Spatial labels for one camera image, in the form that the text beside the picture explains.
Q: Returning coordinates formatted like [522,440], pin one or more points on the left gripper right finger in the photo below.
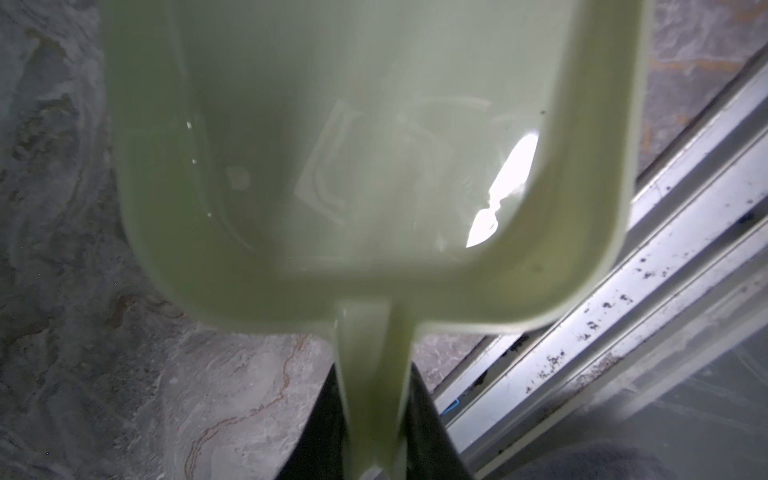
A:
[430,453]

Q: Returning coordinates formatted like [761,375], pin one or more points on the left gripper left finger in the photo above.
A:
[318,454]

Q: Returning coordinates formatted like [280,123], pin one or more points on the pale green dustpan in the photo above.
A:
[372,172]

